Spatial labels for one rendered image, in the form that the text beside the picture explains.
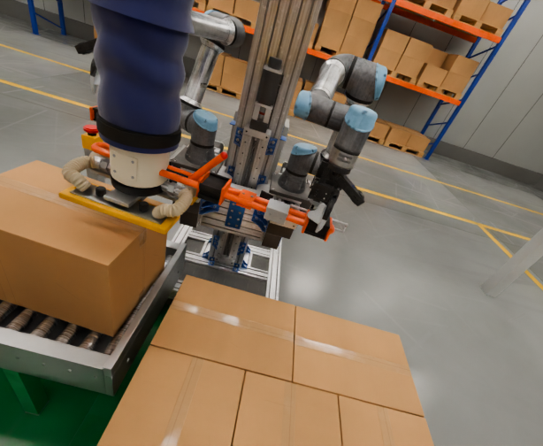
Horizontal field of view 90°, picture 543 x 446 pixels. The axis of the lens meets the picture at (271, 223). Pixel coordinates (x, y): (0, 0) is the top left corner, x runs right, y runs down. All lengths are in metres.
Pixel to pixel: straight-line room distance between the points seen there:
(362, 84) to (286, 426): 1.29
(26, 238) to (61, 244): 0.10
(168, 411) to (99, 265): 0.55
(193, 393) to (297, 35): 1.51
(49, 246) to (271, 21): 1.21
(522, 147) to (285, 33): 11.21
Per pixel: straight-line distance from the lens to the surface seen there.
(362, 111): 0.74
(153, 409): 1.18
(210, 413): 1.19
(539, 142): 12.45
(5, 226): 1.19
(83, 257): 1.03
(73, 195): 1.02
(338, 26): 7.99
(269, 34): 1.46
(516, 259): 3.82
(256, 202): 0.89
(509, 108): 11.45
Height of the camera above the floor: 1.66
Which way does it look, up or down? 33 degrees down
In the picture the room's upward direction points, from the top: 19 degrees clockwise
